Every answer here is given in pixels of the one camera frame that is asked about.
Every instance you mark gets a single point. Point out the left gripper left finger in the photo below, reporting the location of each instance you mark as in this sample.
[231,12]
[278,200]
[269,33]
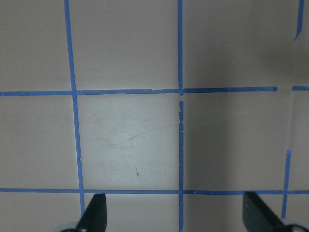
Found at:
[94,218]

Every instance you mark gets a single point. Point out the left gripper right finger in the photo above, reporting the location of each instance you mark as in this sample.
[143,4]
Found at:
[258,217]

